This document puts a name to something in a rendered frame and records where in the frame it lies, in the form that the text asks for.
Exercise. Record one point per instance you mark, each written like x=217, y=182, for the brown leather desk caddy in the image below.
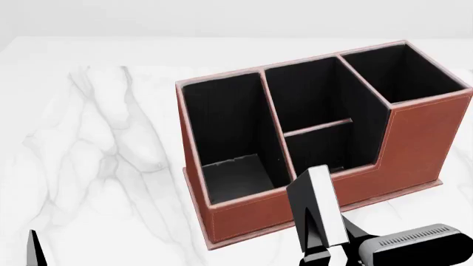
x=414, y=144

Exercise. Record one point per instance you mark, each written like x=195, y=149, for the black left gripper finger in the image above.
x=36, y=252

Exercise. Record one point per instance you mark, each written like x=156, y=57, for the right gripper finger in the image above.
x=313, y=235
x=356, y=231

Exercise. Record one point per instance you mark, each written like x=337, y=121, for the silver black wrist camera box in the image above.
x=417, y=246

